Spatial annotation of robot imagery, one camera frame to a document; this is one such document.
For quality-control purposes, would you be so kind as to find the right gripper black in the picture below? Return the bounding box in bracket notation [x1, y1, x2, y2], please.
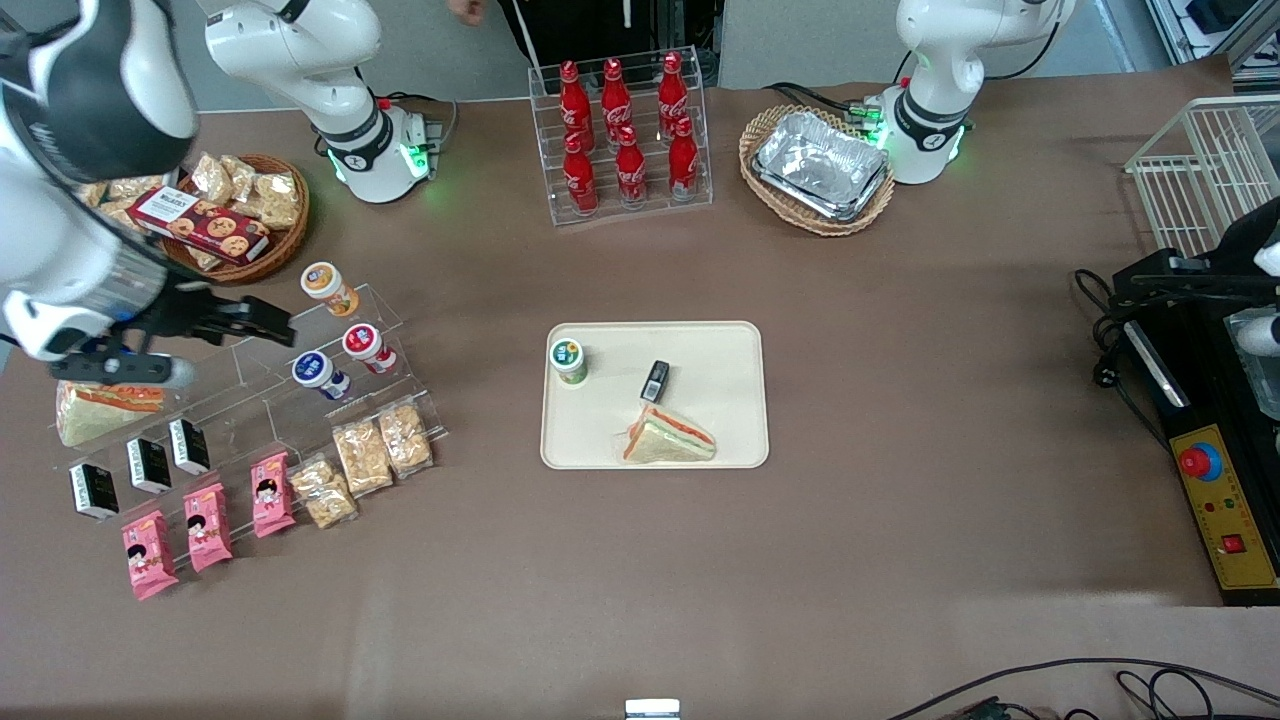
[120, 282, 298, 351]

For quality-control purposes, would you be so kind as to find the green gum bottle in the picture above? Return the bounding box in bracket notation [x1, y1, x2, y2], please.
[549, 338, 590, 388]

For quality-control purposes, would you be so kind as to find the orange cap gum bottle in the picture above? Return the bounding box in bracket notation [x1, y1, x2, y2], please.
[300, 261, 362, 319]

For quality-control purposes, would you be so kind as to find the blue cap gum bottle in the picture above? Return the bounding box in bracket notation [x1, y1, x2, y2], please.
[291, 350, 353, 403]

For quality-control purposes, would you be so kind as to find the red cap gum bottle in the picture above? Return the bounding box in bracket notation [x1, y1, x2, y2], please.
[342, 322, 400, 378]

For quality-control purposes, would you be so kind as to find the cream plastic tray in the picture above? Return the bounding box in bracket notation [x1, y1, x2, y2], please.
[540, 321, 770, 470]

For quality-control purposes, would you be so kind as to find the aluminium foil tray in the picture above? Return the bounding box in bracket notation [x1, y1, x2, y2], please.
[752, 110, 892, 223]

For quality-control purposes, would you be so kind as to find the clear acrylic tiered shelf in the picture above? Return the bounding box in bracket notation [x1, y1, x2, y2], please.
[55, 283, 447, 561]

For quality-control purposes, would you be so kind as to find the brown wicker basket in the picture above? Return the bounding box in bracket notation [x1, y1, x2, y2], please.
[739, 105, 897, 238]
[150, 152, 312, 286]

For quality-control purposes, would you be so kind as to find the red cookie box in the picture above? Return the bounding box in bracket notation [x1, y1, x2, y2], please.
[128, 186, 272, 267]

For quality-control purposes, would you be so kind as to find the peanut brittle packet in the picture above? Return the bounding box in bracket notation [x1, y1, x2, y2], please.
[378, 402, 435, 479]
[290, 455, 360, 531]
[332, 420, 396, 499]

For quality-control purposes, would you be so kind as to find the pink snack packet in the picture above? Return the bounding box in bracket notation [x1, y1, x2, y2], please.
[121, 510, 181, 602]
[250, 451, 299, 540]
[182, 482, 235, 574]

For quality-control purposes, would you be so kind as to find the wrapped triangle sandwich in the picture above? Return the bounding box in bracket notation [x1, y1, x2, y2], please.
[620, 403, 719, 466]
[55, 383, 170, 449]

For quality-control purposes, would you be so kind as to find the red cola bottle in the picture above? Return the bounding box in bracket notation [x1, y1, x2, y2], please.
[667, 117, 701, 202]
[558, 61, 595, 151]
[657, 51, 692, 137]
[562, 134, 600, 217]
[600, 58, 635, 143]
[614, 124, 649, 210]

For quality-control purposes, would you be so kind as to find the clear acrylic bottle rack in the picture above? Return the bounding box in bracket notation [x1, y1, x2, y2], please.
[528, 47, 715, 228]

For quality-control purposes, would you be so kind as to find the person in black clothes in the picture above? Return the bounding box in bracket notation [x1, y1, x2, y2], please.
[498, 0, 723, 89]

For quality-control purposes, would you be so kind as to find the black sealing machine yellow panel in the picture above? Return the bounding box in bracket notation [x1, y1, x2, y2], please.
[1112, 195, 1280, 608]

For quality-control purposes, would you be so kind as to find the clear plastic container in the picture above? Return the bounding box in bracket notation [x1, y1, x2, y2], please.
[1224, 308, 1280, 421]

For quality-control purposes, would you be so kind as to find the black power cable with plug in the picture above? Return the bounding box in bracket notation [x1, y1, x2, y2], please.
[1073, 267, 1173, 443]

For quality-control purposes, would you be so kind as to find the black floor cable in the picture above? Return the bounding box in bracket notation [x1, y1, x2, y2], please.
[1115, 668, 1280, 720]
[885, 656, 1280, 720]

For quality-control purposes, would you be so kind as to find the silver machine handle bar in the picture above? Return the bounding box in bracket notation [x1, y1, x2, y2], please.
[1122, 320, 1192, 410]

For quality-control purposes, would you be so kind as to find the white wire basket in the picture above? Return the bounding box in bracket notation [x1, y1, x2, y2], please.
[1125, 95, 1280, 261]

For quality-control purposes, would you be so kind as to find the grey metal frame shelf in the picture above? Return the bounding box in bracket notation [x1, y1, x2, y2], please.
[1145, 0, 1280, 93]

